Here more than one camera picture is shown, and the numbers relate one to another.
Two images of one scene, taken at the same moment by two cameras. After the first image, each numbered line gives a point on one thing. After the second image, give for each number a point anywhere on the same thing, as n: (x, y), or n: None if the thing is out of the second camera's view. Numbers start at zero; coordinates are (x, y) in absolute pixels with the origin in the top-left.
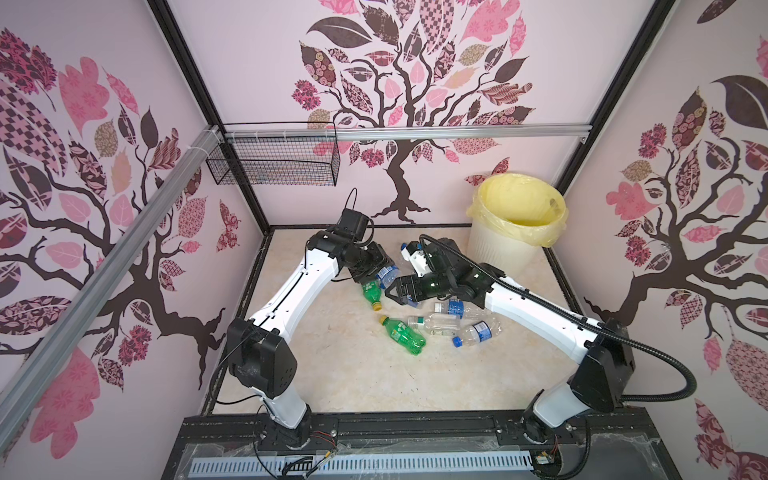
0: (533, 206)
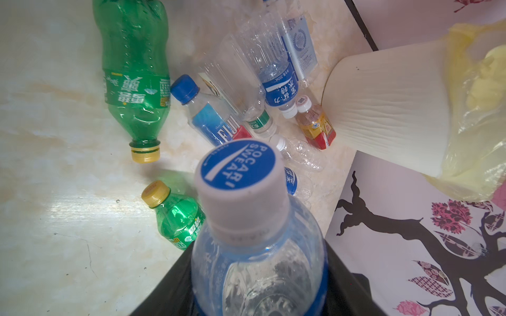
0: (437, 110)
